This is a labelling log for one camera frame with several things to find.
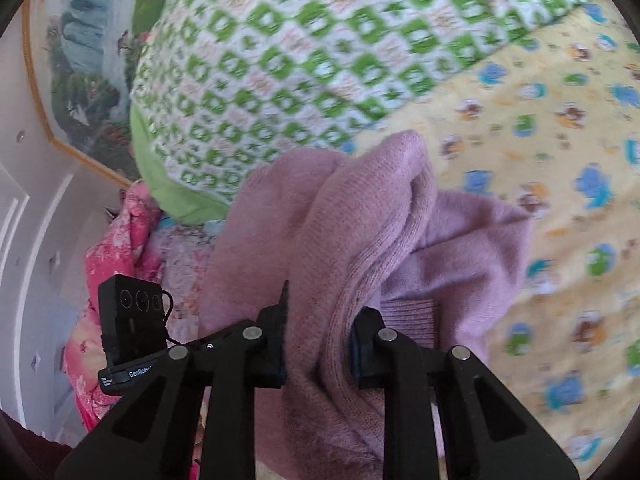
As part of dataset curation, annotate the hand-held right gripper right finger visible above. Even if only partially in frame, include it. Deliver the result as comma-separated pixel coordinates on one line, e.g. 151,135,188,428
350,306,581,480

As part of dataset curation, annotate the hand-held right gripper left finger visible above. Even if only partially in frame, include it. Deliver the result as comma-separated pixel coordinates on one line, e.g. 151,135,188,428
55,305,288,480

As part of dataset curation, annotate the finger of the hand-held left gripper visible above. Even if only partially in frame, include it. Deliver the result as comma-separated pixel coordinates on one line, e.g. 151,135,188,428
187,280,291,361

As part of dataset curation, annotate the purple knit sweater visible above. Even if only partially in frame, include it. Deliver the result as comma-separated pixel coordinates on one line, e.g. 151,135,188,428
197,129,533,480

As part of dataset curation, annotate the light pink floral cloth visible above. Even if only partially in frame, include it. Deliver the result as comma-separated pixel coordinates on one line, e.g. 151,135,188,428
62,305,116,411

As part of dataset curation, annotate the pale floral blanket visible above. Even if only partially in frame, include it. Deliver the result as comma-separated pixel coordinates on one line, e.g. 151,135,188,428
145,217,226,341

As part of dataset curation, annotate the bright pink floral cloth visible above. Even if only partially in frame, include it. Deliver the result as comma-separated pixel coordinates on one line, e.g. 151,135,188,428
82,182,163,431

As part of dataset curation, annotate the white panelled headboard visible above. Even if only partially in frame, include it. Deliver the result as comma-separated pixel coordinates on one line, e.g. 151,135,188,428
0,5,136,446

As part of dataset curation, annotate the dark red cloth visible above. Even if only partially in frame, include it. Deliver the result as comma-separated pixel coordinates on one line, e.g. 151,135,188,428
0,410,76,480

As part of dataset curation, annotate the framed landscape painting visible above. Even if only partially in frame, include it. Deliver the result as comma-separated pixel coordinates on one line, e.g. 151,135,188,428
22,0,173,188

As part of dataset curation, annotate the yellow cartoon print bed sheet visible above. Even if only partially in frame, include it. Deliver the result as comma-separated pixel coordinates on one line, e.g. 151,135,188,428
340,0,640,480

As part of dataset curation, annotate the green checked quilt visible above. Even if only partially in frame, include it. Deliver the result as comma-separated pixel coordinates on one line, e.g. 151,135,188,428
129,0,608,226

